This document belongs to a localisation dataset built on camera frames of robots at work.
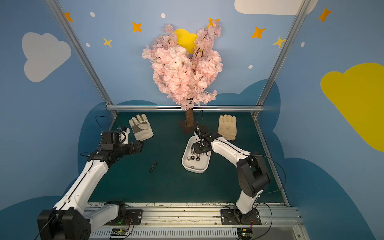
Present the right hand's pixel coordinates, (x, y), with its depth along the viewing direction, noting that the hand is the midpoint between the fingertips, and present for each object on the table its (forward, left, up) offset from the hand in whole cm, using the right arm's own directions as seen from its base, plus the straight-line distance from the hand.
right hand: (199, 147), depth 92 cm
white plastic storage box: (-6, +4, -9) cm, 12 cm away
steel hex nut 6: (-4, +7, -8) cm, 11 cm away
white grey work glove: (+18, +45, -7) cm, 49 cm away
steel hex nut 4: (0, +5, -8) cm, 9 cm away
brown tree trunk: (+23, +8, +2) cm, 24 cm away
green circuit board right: (-42, -24, -11) cm, 50 cm away
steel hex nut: (-9, +28, -7) cm, 30 cm away
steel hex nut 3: (-12, +28, -7) cm, 32 cm away
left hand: (-6, +36, +10) cm, 38 cm away
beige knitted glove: (+26, -21, -9) cm, 34 cm away
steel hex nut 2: (-14, +29, -8) cm, 33 cm away
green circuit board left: (-46, +37, -9) cm, 60 cm away
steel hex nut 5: (-4, +1, -8) cm, 9 cm away
